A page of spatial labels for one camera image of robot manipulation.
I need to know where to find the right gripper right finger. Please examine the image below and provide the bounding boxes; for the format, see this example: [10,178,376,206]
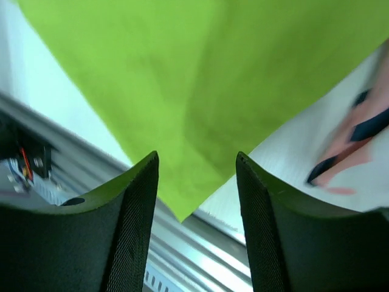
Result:
[236,153,388,291]

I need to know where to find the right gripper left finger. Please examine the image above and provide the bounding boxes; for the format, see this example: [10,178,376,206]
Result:
[0,150,159,292]

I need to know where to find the pink shark print shorts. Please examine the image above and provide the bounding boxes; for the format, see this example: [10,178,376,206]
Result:
[305,42,389,197]

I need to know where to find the lime green shorts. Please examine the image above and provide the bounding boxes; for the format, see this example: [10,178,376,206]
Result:
[18,1,388,220]

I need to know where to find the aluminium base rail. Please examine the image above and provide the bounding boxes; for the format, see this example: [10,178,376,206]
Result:
[1,96,252,291]

